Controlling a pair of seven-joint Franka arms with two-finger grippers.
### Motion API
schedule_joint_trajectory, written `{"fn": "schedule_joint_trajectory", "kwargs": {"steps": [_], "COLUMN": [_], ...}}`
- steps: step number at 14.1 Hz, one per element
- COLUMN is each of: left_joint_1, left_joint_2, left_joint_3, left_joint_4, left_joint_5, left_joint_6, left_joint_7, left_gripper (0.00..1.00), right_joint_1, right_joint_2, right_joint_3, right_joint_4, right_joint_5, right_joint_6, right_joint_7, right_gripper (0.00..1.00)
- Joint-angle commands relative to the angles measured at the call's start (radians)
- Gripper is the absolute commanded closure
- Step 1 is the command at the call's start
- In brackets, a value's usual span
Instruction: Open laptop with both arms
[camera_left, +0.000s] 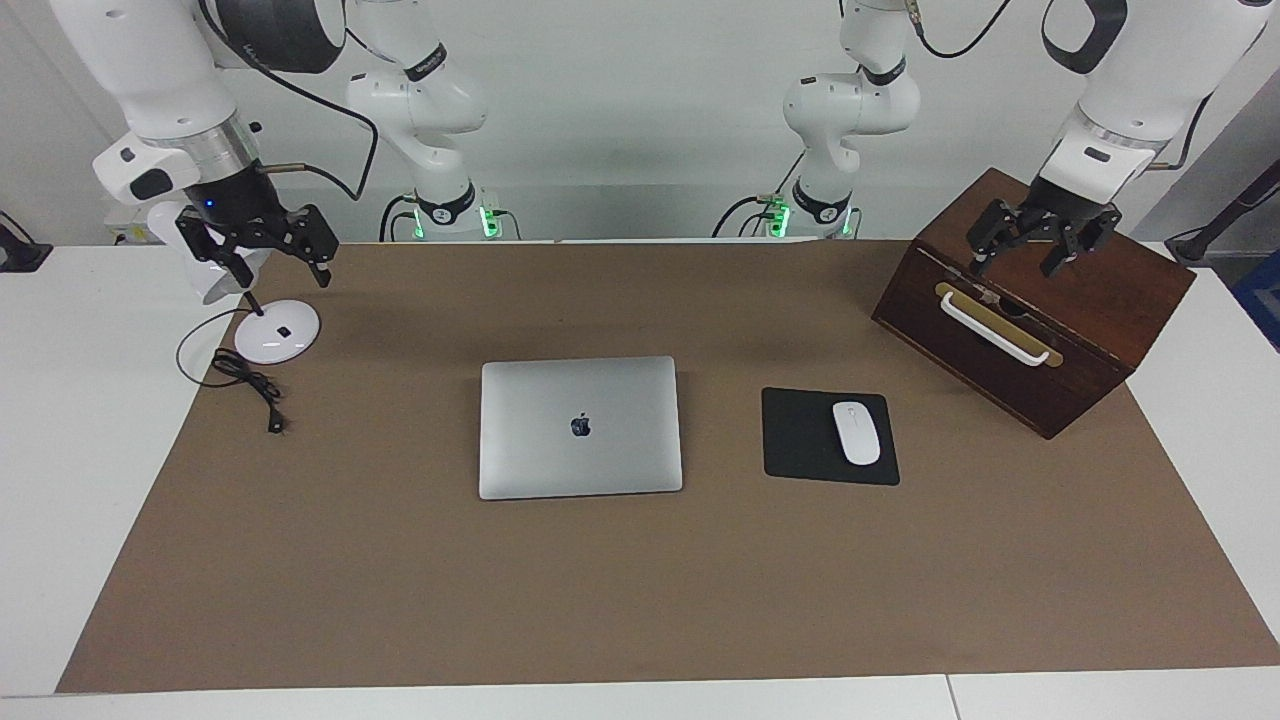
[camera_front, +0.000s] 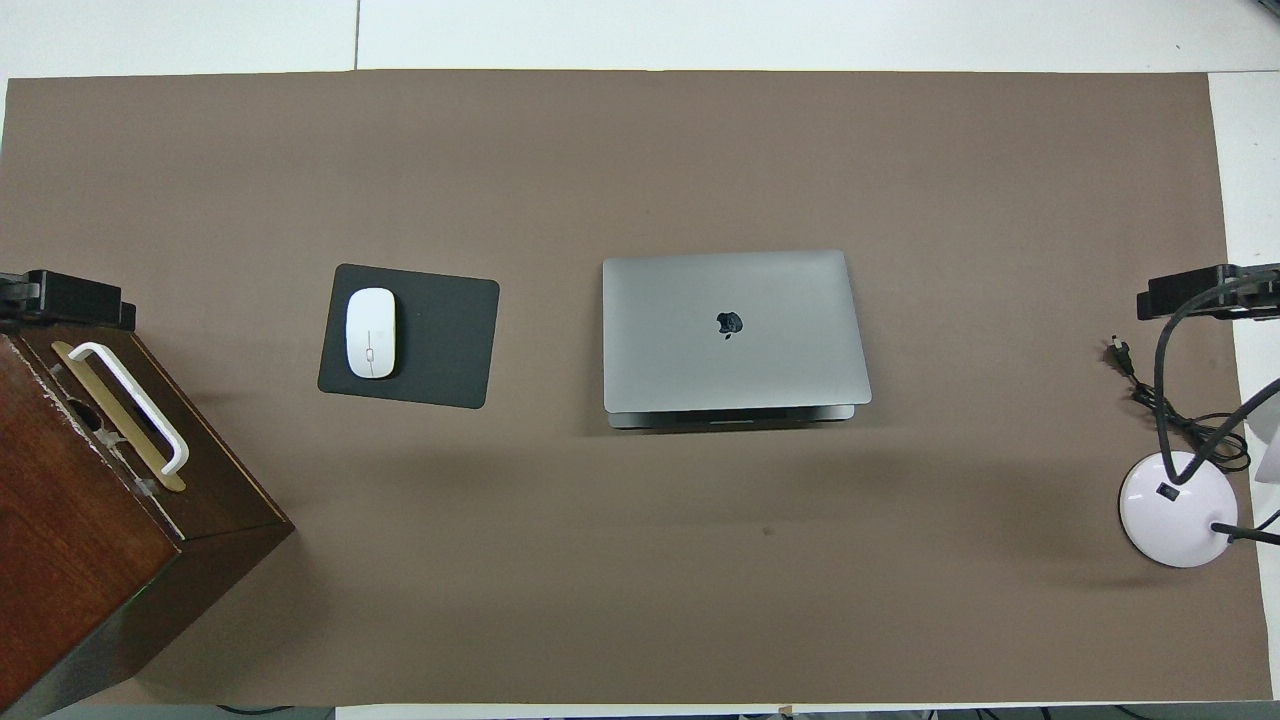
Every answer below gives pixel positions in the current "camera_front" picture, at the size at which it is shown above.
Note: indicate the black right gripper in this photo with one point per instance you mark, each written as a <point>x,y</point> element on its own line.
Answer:
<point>1210,288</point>

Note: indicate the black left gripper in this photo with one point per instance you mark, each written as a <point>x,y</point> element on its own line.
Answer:
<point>52,295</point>

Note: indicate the grey Apple laptop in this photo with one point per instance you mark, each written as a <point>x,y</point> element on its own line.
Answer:
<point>700,360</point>

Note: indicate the white desk lamp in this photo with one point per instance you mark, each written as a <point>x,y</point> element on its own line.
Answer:
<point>1170,530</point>

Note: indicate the dark brown wooden box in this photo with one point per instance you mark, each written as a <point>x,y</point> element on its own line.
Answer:
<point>80,560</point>

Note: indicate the white computer mouse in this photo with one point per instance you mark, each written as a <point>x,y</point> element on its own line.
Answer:
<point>370,320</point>

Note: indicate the black mouse pad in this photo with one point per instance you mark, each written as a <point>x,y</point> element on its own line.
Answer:
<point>440,340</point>

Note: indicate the brown table mat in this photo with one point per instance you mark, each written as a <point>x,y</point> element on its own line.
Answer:
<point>700,150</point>

